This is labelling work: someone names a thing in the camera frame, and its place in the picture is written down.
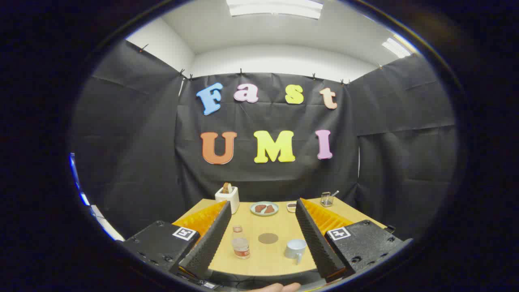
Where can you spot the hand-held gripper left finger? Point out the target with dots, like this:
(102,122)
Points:
(211,239)

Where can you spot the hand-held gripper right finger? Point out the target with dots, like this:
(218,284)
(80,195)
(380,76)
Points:
(316,239)

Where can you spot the clear juice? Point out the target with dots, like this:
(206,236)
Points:
(241,242)

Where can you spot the clear bottle with red label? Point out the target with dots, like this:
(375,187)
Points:
(241,253)

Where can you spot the round brown coaster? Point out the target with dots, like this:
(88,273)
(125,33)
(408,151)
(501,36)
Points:
(268,238)

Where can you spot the white divided condiment dish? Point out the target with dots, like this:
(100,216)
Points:
(291,207)

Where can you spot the white toaster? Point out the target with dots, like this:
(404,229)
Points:
(231,196)

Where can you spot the metal spoon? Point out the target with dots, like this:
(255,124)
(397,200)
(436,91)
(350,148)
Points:
(335,192)

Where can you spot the brown meat piece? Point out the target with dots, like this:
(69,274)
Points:
(270,209)
(260,208)

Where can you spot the wooden table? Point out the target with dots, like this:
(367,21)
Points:
(263,222)

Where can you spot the pale green plate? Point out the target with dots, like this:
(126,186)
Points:
(263,203)

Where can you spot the black backdrop cloth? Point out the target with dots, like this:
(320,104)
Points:
(267,117)

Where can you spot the ceiling light panel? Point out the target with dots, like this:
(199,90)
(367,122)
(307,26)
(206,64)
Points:
(396,48)
(275,9)

